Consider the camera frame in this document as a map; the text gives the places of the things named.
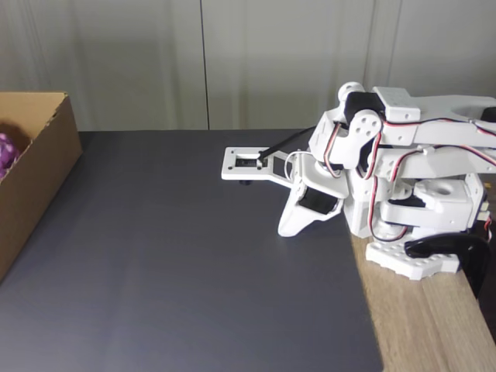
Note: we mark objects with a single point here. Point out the pink purple bumpy ball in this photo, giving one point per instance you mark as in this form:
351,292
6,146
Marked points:
7,155

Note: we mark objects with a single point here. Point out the brown cardboard box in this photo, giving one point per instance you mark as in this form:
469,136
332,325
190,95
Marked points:
38,166

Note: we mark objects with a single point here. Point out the dark grey table mat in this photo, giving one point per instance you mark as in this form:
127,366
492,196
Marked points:
174,290

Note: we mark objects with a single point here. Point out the black table clamp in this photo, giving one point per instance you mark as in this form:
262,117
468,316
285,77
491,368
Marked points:
461,248

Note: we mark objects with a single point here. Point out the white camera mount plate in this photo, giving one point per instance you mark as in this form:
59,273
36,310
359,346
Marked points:
248,168

